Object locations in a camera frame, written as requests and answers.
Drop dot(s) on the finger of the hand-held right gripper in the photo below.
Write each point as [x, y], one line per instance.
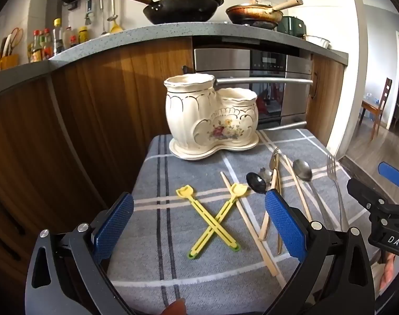
[393, 174]
[363, 192]

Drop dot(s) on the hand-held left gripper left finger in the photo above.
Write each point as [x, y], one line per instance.
[115, 223]

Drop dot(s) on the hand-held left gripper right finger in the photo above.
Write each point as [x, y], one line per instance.
[284, 223]

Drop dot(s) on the wooden chopstick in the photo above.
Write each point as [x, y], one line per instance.
[265, 226]
[296, 183]
[248, 223]

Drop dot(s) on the black spoon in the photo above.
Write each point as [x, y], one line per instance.
[256, 182]

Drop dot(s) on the yellow plastic utensil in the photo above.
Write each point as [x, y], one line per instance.
[230, 200]
[194, 203]

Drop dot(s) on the gold fork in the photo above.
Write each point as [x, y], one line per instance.
[274, 162]

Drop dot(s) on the cream floral ceramic utensil holder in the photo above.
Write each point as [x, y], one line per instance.
[186, 111]

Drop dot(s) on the hanging kitchen utensils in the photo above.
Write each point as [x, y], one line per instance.
[115, 26]

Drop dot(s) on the person's right hand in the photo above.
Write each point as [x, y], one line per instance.
[388, 272]

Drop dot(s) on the person's left hand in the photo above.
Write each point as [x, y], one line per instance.
[174, 307]

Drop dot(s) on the silver fork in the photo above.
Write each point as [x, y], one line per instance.
[332, 170]

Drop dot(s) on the small silver spoon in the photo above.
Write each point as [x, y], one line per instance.
[265, 174]

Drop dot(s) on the large silver spoon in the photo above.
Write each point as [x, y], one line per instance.
[302, 170]

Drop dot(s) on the wooden chair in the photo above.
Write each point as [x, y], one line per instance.
[385, 98]

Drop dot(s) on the grey plaid tablecloth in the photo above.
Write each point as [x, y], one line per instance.
[192, 262]

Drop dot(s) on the narrow wooden cabinet door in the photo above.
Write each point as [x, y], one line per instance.
[324, 88]

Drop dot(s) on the wooden kitchen cabinet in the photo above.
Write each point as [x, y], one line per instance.
[104, 98]

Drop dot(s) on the white bowl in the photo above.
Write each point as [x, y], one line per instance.
[319, 41]

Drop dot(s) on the stainless steel built-in oven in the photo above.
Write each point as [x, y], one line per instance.
[238, 62]

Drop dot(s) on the green air fryer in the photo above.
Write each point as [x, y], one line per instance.
[293, 26]

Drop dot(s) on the grey speckled countertop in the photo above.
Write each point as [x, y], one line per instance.
[120, 37]

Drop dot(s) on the metal hanging ladle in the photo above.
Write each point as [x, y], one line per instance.
[104, 32]

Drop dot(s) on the row of sauce bottles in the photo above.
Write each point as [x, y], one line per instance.
[56, 39]

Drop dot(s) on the wooden knife block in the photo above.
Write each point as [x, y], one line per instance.
[9, 60]

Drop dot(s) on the brown frying pan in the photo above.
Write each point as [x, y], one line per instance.
[255, 14]

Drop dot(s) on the hanging peeler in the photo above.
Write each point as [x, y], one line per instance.
[88, 14]

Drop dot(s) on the black wok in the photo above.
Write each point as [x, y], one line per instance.
[183, 8]

